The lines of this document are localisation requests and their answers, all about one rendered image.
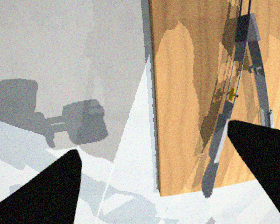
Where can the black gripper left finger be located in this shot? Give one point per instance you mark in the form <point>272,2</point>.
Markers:
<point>49,198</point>

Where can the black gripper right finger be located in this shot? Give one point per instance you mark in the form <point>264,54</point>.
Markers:
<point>259,148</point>

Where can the wooden board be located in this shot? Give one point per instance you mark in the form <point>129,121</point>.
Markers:
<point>193,50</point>

